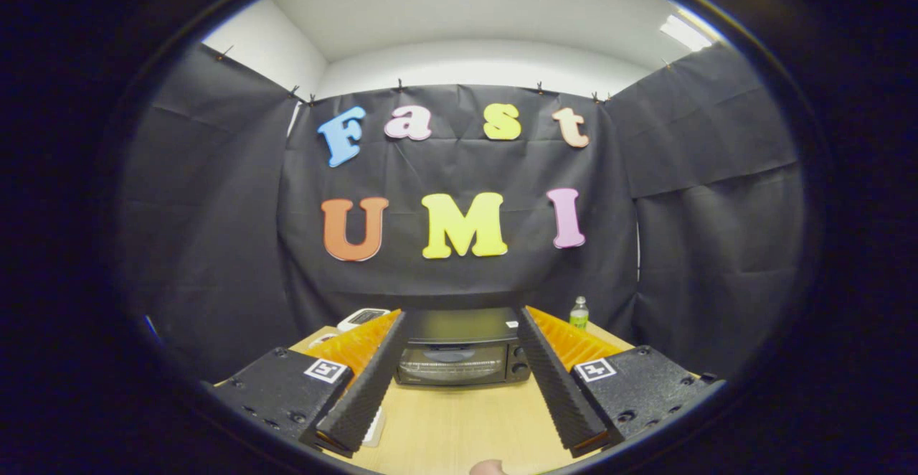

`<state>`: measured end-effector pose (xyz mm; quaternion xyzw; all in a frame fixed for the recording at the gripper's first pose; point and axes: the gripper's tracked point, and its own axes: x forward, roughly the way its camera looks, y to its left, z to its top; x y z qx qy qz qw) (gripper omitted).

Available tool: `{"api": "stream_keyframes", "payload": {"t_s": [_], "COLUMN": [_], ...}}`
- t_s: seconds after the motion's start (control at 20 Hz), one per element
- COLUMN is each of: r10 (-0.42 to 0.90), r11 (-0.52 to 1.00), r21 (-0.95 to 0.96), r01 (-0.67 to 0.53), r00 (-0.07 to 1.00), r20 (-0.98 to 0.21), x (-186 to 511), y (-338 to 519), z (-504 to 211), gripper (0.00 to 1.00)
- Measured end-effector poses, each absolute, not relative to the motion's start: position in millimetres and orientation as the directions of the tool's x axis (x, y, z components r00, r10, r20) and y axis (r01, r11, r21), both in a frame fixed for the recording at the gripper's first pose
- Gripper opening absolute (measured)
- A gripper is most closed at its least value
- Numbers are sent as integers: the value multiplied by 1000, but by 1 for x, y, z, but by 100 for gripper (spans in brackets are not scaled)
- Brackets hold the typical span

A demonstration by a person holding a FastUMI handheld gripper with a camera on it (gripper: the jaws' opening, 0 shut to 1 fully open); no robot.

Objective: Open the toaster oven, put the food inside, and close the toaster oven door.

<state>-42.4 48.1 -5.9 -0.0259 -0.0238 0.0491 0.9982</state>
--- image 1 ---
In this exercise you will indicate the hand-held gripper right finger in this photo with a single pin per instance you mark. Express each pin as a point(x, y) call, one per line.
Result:
point(559, 389)

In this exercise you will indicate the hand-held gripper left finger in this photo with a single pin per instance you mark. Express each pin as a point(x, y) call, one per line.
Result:
point(366, 389)

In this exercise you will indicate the black toaster oven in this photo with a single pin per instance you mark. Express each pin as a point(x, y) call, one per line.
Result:
point(459, 324)

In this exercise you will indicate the white pop-up toaster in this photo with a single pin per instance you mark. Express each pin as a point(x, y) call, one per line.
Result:
point(362, 316)

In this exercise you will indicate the white plate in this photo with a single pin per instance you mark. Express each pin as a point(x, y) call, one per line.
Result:
point(374, 428)

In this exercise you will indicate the green label plastic bottle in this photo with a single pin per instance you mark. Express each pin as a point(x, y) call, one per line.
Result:
point(579, 316)

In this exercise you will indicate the black backdrop cloth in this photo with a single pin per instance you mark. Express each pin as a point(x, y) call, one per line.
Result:
point(459, 281)

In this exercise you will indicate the narrow ceiling light panel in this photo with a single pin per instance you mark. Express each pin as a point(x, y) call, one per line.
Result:
point(685, 32)

